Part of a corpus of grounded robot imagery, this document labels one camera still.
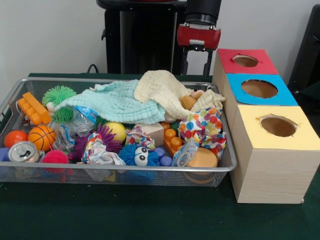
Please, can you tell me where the small orange basketball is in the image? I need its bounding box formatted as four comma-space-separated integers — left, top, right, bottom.
27, 124, 57, 152

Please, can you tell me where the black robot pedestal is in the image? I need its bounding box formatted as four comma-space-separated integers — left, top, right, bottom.
96, 0, 191, 75

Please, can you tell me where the mint green muslin cloth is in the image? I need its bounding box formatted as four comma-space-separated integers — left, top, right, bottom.
54, 79, 166, 125

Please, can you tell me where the wooden box with three holes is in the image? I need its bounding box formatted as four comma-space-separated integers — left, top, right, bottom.
211, 48, 320, 205

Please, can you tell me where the pink spiky rubber ball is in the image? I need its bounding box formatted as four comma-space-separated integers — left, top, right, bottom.
40, 146, 71, 173

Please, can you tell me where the smooth orange-red ball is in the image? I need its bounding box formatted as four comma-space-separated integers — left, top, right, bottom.
3, 130, 29, 149

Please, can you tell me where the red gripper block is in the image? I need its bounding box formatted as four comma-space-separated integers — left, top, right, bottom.
176, 22, 222, 77

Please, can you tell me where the blue spiky ball with eyes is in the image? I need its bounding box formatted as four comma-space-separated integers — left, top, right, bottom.
118, 142, 161, 167

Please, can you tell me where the green spiky rubber ball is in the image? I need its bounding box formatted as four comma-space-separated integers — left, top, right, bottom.
41, 85, 77, 123

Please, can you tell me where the crumpled polka dot paper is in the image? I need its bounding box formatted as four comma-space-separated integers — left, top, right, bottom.
177, 106, 227, 161

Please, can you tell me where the silver drink can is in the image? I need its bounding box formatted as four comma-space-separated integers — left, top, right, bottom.
8, 140, 41, 163

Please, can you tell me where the cream muslin cloth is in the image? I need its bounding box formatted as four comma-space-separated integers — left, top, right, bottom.
134, 69, 227, 120

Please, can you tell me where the dark green tablecloth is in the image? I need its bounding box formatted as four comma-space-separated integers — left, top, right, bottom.
0, 72, 320, 240

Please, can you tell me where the brown plush toy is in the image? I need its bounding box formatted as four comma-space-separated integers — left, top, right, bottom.
178, 90, 205, 111

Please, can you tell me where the shallow wire mesh bin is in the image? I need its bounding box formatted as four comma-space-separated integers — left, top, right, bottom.
0, 76, 238, 188

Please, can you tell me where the black flat panel stand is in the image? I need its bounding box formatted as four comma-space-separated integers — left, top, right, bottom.
287, 4, 320, 95

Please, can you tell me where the orange toy building brick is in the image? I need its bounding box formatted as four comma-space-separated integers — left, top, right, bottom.
16, 91, 53, 126

